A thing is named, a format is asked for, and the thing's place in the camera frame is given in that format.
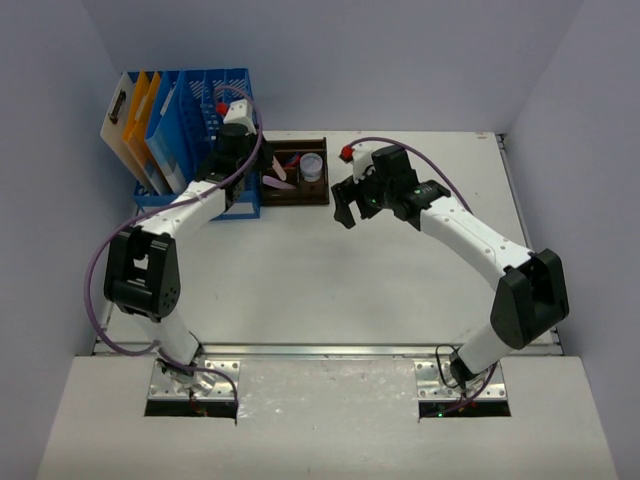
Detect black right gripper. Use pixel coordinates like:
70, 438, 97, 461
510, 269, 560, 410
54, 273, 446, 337
333, 164, 396, 228

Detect small clear round container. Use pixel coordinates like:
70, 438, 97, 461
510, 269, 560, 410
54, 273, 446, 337
299, 153, 324, 183

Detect pink eraser stick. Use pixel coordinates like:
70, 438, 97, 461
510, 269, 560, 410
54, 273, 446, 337
262, 175, 296, 190

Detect blue folder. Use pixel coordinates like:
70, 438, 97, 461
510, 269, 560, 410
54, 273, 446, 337
145, 71, 189, 194

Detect orange binder folder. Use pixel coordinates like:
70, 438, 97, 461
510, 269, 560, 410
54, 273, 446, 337
122, 71, 170, 195

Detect white clipboard with metal clip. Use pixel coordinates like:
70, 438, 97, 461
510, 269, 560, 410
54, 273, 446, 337
100, 73, 151, 189

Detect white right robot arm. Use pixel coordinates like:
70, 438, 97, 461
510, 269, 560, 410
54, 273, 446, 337
331, 144, 570, 393

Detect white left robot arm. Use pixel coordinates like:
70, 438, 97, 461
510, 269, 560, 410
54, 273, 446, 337
104, 124, 257, 393

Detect dark brown wooden organizer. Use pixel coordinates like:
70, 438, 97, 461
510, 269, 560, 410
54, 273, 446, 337
259, 137, 329, 207

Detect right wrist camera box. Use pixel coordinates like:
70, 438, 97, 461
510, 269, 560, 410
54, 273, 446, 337
339, 144, 374, 184

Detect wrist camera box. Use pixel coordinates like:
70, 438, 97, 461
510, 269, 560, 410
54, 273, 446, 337
216, 99, 256, 134
339, 144, 374, 184

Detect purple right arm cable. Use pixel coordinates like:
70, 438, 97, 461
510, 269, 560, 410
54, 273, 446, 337
347, 136, 474, 214

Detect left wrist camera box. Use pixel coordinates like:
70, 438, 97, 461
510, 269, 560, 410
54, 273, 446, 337
216, 99, 256, 134

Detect metal rail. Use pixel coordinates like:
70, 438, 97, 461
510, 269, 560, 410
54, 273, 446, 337
92, 331, 564, 358

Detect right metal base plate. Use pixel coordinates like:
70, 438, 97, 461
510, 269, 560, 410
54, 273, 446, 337
414, 358, 508, 402

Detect metal base plate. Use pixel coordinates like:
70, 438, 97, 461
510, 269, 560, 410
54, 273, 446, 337
414, 358, 508, 402
147, 358, 241, 402

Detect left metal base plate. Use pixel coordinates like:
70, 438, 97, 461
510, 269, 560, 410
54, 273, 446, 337
147, 358, 241, 402

